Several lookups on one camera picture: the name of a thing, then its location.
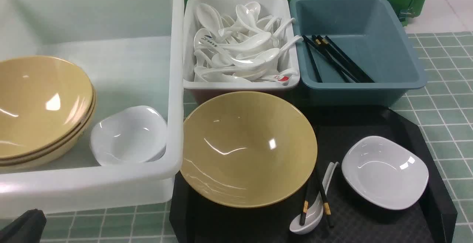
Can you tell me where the black chopstick in bin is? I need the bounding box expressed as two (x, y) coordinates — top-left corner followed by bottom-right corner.
(323, 36), (375, 83)
(311, 34), (360, 83)
(302, 35), (323, 83)

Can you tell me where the large translucent white plastic tub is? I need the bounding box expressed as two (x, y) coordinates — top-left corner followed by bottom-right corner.
(1, 0), (184, 218)

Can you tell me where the white soup spoon centre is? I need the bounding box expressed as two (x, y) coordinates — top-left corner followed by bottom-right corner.
(211, 35), (303, 68)

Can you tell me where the black plastic serving tray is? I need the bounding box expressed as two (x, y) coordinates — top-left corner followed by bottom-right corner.
(169, 106), (457, 243)

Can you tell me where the white square dish in tub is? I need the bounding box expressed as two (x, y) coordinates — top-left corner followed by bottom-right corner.
(90, 105), (167, 166)

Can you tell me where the white ceramic soup spoon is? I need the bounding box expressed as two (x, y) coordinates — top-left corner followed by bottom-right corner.
(289, 162), (339, 235)

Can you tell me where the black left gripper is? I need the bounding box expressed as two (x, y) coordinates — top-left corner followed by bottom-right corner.
(0, 209), (46, 243)

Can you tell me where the green checkered tablecloth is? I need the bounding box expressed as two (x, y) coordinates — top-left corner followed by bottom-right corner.
(41, 31), (473, 243)

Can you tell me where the blue-grey plastic bin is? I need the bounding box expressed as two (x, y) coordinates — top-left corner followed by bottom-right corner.
(289, 0), (427, 107)

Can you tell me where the white spoon with red mark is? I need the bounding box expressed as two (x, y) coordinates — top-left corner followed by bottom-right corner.
(255, 68), (299, 85)

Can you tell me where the top stacked yellow bowl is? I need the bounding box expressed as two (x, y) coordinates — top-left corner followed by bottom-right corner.
(0, 56), (93, 159)

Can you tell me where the white square dish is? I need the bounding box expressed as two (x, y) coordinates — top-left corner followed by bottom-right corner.
(90, 105), (167, 166)
(341, 136), (429, 211)

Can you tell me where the bottom stacked yellow bowl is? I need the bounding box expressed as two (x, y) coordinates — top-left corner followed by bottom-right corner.
(0, 108), (96, 174)

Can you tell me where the white spoon with blue print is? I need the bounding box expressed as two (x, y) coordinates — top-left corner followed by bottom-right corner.
(194, 28), (236, 65)

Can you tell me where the white soup spoon top left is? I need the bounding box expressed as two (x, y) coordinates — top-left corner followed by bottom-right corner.
(196, 3), (223, 39)

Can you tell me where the stacked yellow bowl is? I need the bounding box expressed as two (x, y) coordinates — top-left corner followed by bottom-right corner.
(0, 87), (97, 166)
(0, 56), (93, 159)
(0, 108), (96, 174)

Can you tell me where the middle stacked yellow bowl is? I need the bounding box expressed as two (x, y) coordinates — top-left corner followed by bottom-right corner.
(0, 87), (97, 166)

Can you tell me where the white spoon bin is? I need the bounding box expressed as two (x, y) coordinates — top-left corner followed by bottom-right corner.
(183, 0), (300, 105)

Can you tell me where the yellow noodle bowl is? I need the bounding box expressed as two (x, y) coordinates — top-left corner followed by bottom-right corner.
(180, 91), (318, 208)

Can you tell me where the black gold-banded chopstick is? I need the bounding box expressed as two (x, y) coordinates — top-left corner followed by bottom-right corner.
(299, 181), (312, 226)
(314, 165), (334, 229)

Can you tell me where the metal clamp on backdrop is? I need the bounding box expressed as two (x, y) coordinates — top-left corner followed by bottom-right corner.
(398, 8), (416, 19)

